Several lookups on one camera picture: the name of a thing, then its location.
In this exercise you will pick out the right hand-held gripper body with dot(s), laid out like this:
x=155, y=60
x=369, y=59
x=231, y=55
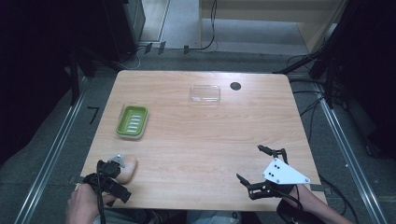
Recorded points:
x=281, y=172

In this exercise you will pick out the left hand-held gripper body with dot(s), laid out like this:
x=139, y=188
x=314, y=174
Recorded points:
x=93, y=182

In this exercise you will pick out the beige soap bar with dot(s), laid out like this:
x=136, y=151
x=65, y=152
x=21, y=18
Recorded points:
x=129, y=168

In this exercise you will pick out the person's left hand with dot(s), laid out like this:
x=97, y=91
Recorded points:
x=82, y=203

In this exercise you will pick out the person's right hand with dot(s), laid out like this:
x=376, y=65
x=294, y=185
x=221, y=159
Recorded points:
x=299, y=191

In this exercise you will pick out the black rounded object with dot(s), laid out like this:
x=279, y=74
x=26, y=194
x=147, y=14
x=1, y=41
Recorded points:
x=289, y=214

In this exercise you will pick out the green soap dish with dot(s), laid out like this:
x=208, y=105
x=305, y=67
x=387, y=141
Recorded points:
x=132, y=122

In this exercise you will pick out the black round table grommet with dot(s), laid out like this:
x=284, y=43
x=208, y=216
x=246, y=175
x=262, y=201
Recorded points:
x=235, y=86

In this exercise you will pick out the clear plastic container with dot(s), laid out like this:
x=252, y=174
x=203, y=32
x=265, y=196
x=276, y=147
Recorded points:
x=205, y=94

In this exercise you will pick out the black metal stand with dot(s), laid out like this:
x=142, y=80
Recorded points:
x=327, y=53
x=74, y=77

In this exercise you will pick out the light wooden bench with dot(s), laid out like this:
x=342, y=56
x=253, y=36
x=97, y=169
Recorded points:
x=267, y=11

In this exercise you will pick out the black cabinet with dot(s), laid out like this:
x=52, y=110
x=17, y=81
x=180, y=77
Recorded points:
x=124, y=25

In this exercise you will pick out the metal floor rail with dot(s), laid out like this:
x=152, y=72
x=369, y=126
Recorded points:
x=351, y=158
x=51, y=155

